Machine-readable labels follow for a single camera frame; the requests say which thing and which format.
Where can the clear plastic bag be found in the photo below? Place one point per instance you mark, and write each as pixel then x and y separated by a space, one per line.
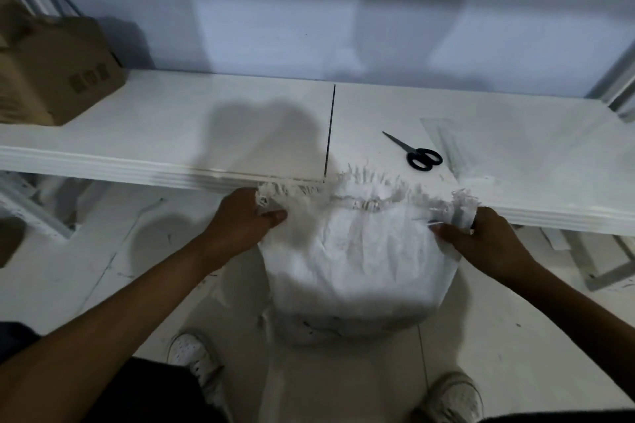
pixel 454 150

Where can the black scissors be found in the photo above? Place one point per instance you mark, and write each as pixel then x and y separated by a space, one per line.
pixel 415 152

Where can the person's right white shoe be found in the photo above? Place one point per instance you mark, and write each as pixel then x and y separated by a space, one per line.
pixel 454 400

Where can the person's left hand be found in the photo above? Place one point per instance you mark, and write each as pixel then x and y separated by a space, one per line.
pixel 237 225

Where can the person's white shoe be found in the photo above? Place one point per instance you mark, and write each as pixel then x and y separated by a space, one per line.
pixel 198 363
pixel 454 400

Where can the person's left forearm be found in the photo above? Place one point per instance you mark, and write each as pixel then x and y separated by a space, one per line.
pixel 101 328

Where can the person's black shorts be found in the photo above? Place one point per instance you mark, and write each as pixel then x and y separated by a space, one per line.
pixel 149 395

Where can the person's left thumb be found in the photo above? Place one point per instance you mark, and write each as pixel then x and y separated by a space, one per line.
pixel 274 217

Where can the white metal shelf frame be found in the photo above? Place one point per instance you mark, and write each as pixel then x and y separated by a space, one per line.
pixel 34 212

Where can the person's right hand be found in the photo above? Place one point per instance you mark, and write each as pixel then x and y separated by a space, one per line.
pixel 488 244

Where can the brown cardboard box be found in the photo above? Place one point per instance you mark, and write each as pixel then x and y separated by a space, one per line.
pixel 52 68

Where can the person's right thumb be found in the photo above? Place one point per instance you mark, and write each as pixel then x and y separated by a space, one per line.
pixel 451 232

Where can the person's left white shoe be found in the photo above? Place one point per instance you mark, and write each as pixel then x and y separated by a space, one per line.
pixel 198 363

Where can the person's right forearm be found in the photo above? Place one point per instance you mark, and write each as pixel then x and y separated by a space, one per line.
pixel 578 321

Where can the white woven sack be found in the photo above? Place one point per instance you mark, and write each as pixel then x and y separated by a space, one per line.
pixel 357 259

